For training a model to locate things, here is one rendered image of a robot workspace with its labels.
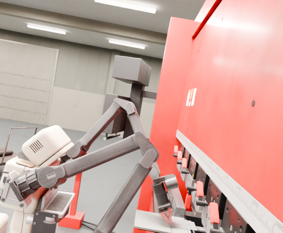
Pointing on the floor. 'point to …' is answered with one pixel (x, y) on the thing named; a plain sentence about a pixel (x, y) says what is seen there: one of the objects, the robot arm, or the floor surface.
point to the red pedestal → (77, 216)
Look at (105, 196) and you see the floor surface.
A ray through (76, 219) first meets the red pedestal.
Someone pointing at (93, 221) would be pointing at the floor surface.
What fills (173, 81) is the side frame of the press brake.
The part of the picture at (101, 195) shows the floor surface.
